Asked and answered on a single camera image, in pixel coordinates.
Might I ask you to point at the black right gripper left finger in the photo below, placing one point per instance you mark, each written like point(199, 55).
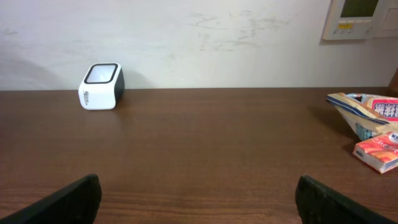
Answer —
point(76, 203)

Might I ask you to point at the small orange box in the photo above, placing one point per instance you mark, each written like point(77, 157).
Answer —
point(379, 152)

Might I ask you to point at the white barcode scanner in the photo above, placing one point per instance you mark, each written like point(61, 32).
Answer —
point(102, 87)

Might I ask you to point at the cream yellow chip bag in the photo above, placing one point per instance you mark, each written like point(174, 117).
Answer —
point(368, 115)

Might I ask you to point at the beige wall control panel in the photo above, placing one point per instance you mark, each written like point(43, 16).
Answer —
point(361, 20)

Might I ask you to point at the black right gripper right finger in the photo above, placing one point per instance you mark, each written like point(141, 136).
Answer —
point(318, 203)

